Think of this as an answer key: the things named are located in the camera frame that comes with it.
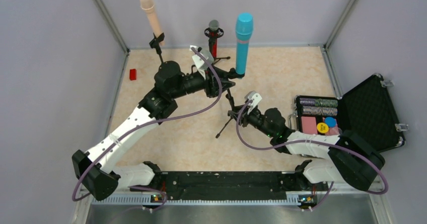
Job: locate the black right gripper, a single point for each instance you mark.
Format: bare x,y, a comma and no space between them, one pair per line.
242,115

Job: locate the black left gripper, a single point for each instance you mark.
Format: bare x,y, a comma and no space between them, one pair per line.
219,83

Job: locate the black tripod mic stand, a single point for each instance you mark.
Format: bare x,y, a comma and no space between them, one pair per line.
232,113

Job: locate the round base mic stand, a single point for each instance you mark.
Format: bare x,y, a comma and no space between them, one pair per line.
155,43

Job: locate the shock mount tripod stand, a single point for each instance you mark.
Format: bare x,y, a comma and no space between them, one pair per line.
220,34

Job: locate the red glitter microphone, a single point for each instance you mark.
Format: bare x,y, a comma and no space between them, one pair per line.
213,28

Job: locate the blue microphone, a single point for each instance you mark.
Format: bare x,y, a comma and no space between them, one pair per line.
243,30

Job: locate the beige microphone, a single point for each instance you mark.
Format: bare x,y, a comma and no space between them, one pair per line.
148,6

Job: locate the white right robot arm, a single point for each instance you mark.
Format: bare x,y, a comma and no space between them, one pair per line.
345,158

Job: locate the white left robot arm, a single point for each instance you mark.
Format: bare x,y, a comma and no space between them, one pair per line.
96,169

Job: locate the pink card in case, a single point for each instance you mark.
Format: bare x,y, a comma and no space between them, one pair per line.
309,125

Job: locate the yellow round chip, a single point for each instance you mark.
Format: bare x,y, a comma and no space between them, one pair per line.
322,128

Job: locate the blue round chip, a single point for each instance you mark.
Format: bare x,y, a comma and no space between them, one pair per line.
330,122

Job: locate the small red block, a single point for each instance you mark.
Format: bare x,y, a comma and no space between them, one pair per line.
132,74

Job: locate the black carrying case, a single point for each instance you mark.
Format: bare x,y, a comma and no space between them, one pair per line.
367,110

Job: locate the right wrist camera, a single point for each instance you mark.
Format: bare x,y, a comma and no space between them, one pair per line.
254,98

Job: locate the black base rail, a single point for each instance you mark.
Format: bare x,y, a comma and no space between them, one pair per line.
222,186

